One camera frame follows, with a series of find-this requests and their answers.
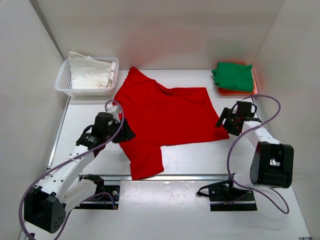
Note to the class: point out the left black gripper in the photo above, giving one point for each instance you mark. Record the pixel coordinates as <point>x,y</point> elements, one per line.
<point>127,133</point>

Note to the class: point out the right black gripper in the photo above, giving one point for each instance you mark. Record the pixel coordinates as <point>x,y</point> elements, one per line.
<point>229,130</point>

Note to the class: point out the red t-shirt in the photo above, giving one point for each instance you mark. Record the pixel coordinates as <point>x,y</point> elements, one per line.
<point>161,116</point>

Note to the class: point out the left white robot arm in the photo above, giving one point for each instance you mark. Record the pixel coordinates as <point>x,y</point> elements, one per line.
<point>48,204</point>

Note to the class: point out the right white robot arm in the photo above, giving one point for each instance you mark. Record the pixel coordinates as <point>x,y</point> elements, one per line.
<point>272,163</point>

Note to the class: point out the folded orange t-shirt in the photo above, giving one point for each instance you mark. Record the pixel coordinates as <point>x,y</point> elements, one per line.
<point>225,92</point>

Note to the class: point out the folded green t-shirt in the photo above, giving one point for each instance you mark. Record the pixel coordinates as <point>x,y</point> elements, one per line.
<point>233,77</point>

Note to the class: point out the crumpled white t-shirt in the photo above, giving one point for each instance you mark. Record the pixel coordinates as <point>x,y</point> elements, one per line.
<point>89,73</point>

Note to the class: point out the white plastic basket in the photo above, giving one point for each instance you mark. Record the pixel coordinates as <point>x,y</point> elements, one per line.
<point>63,82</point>

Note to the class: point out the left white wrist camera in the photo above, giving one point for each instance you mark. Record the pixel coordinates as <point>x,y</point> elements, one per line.
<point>114,110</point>

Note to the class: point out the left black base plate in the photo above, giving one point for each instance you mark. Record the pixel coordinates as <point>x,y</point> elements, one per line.
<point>108,201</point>

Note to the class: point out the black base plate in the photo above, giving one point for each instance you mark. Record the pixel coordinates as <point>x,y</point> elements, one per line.
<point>108,201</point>
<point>224,197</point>

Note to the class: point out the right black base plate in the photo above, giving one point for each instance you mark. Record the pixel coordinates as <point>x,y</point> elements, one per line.
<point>224,197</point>

